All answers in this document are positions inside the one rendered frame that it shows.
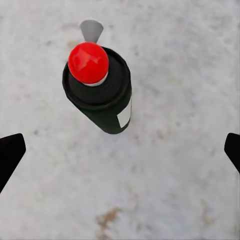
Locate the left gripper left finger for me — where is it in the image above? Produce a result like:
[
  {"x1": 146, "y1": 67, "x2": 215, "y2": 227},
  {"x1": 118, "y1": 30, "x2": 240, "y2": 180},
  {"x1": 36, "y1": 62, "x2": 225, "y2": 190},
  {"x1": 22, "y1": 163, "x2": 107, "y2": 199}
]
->
[{"x1": 0, "y1": 133, "x2": 26, "y2": 194}]

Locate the insectifuge atomizer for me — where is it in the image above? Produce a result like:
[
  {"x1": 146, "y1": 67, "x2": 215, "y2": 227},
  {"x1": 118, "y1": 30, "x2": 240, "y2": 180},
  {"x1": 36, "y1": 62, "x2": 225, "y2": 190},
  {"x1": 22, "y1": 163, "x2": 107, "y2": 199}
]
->
[{"x1": 62, "y1": 19, "x2": 132, "y2": 134}]

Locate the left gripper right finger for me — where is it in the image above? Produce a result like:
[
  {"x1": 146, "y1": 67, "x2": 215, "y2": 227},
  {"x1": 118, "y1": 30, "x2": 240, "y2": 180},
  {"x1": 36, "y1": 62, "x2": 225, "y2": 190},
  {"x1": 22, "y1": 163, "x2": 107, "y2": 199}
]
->
[{"x1": 224, "y1": 133, "x2": 240, "y2": 173}]

